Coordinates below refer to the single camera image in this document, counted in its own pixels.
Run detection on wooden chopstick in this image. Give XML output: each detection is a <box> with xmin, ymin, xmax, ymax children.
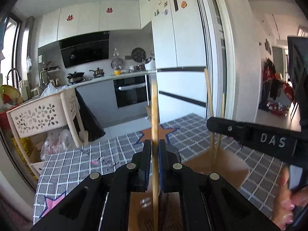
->
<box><xmin>151</xmin><ymin>79</ymin><xmax>159</xmax><ymax>231</ymax></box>
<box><xmin>216</xmin><ymin>92</ymin><xmax>226</xmax><ymax>157</ymax></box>
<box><xmin>204</xmin><ymin>68</ymin><xmax>215</xmax><ymax>166</ymax></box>

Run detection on kitchen faucet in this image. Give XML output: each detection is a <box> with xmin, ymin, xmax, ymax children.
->
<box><xmin>6</xmin><ymin>68</ymin><xmax>22</xmax><ymax>88</ymax></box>

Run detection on white upper kitchen cabinets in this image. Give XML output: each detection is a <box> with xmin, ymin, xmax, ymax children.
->
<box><xmin>38</xmin><ymin>0</ymin><xmax>141</xmax><ymax>48</ymax></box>

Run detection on person right hand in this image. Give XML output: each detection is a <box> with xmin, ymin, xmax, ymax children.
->
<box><xmin>271</xmin><ymin>166</ymin><xmax>308</xmax><ymax>230</ymax></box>

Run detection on white utensil holder box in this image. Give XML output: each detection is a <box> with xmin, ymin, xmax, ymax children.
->
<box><xmin>128</xmin><ymin>149</ymin><xmax>249</xmax><ymax>230</ymax></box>

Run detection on black bag hanging on rack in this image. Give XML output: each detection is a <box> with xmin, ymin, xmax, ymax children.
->
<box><xmin>75</xmin><ymin>88</ymin><xmax>105</xmax><ymax>142</ymax></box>

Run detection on black built-in oven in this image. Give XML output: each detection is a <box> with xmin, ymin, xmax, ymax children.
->
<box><xmin>113</xmin><ymin>75</ymin><xmax>149</xmax><ymax>108</ymax></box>

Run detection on grey checked tablecloth with stars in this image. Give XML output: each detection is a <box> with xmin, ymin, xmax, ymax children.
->
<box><xmin>33</xmin><ymin>114</ymin><xmax>283</xmax><ymax>223</ymax></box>

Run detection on white rice cooker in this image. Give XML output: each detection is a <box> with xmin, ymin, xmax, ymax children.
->
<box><xmin>145</xmin><ymin>57</ymin><xmax>156</xmax><ymax>71</ymax></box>

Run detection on beige perforated storage rack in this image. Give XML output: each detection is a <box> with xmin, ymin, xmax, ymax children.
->
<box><xmin>6</xmin><ymin>88</ymin><xmax>88</xmax><ymax>178</ymax></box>

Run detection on black wok on stove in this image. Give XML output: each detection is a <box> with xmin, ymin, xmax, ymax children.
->
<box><xmin>67</xmin><ymin>71</ymin><xmax>84</xmax><ymax>84</ymax></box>

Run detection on white refrigerator with magnets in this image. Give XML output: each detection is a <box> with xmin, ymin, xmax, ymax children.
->
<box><xmin>150</xmin><ymin>0</ymin><xmax>207</xmax><ymax>123</ymax></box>

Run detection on black range hood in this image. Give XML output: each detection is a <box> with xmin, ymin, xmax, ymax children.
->
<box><xmin>59</xmin><ymin>31</ymin><xmax>110</xmax><ymax>68</ymax></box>

